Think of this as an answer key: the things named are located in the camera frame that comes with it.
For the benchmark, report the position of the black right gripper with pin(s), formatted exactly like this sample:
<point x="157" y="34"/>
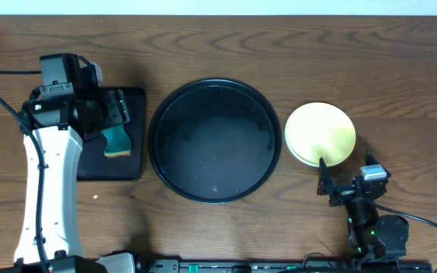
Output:
<point x="326" y="187"/>

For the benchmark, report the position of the light green plate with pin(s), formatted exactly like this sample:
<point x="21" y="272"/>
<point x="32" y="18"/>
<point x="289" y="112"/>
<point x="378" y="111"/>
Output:
<point x="300" y="158"/>

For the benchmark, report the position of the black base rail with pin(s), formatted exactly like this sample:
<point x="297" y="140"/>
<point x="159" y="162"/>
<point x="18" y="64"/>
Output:
<point x="314" y="262"/>

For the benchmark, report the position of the round black tray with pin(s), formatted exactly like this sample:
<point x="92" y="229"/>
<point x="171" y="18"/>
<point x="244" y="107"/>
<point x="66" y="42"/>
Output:
<point x="214" y="140"/>

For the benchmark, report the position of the rectangular black tray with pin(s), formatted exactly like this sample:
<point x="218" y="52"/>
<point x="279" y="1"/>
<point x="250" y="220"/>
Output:
<point x="94" y="165"/>

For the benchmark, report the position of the yellow plate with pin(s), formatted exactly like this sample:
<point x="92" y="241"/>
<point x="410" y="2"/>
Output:
<point x="319" y="129"/>

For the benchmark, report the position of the green yellow sponge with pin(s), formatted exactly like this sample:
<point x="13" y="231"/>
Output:
<point x="118" y="142"/>

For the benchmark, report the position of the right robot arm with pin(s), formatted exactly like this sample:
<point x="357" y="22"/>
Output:
<point x="379" y="240"/>

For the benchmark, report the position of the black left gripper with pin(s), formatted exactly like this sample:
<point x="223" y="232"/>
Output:
<point x="116" y="110"/>

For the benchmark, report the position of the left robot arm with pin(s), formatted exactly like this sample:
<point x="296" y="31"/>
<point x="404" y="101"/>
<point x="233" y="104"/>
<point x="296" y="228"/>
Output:
<point x="70" y="105"/>

